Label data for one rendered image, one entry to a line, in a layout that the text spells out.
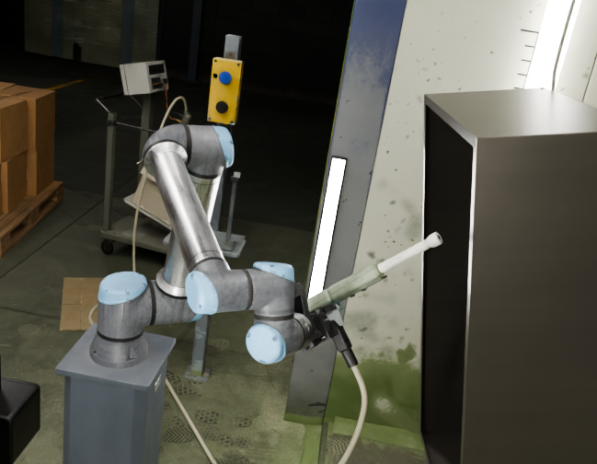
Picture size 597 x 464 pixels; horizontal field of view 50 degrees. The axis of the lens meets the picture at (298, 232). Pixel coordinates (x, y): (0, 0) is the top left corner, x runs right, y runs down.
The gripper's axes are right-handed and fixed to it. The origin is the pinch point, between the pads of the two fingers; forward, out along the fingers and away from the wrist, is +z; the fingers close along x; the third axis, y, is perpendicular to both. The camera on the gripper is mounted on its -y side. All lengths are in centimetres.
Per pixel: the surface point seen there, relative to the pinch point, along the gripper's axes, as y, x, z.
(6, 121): -218, -211, 127
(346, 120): -65, 7, 73
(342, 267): -18, -31, 88
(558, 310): 26, 51, 0
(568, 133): -6, 73, -12
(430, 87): -58, 39, 82
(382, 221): -26, -6, 89
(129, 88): -197, -138, 162
